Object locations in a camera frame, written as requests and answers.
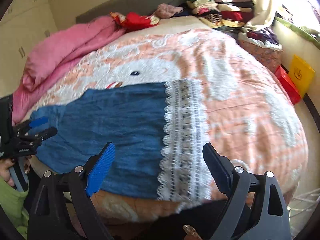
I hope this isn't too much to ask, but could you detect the floral basket of clothes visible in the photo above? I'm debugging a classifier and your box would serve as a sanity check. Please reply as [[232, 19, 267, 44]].
[[238, 28, 283, 73]]

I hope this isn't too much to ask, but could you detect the red patterned garment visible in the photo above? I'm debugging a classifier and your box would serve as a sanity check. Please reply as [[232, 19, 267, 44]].
[[110, 12, 160, 31]]

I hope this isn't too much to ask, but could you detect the cream wardrobe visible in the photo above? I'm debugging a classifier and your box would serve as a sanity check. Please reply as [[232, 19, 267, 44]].
[[0, 0, 57, 97]]

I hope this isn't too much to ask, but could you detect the peach white patterned bedspread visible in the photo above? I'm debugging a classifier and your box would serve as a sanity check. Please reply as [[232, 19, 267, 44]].
[[20, 16, 308, 222]]

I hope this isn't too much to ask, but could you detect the left hand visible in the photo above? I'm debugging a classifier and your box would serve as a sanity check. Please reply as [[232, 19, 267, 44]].
[[0, 154, 32, 188]]

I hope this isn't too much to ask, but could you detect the red bag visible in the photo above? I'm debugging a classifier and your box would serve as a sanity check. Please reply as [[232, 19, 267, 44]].
[[275, 66, 301, 105]]

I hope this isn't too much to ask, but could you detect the cream curtain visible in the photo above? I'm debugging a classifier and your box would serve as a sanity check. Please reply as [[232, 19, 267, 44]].
[[244, 0, 279, 31]]

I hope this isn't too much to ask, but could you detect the window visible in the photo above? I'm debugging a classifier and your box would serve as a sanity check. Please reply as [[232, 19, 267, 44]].
[[281, 0, 319, 31]]

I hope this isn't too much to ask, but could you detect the pink folded duvet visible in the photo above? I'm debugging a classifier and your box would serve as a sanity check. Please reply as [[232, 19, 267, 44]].
[[12, 16, 125, 124]]

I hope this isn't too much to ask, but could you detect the stack of folded clothes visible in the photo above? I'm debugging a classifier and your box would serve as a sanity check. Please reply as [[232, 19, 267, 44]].
[[187, 0, 254, 29]]

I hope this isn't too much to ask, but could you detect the yellow bag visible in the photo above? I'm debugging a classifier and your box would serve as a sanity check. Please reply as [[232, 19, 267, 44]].
[[289, 54, 315, 98]]

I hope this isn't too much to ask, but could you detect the pink fluffy garment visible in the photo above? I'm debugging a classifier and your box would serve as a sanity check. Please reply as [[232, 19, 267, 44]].
[[153, 3, 183, 19]]

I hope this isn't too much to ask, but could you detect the green left sleeve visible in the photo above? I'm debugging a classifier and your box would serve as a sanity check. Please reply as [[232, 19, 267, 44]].
[[0, 178, 29, 239]]

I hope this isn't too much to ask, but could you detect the grey upholstered headboard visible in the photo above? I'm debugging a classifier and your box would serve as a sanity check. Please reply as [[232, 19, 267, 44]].
[[75, 0, 187, 24]]

